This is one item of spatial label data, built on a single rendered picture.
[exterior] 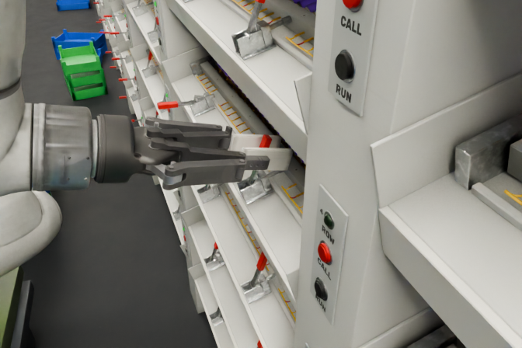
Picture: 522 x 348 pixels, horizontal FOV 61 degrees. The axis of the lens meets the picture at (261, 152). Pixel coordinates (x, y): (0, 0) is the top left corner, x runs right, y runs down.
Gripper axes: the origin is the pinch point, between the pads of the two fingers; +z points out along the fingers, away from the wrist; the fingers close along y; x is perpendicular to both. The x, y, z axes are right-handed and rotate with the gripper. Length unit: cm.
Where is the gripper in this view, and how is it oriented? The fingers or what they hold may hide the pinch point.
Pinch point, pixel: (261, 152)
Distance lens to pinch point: 56.7
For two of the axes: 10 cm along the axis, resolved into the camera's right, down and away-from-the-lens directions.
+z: 9.0, 0.2, 4.4
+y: 3.7, 5.0, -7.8
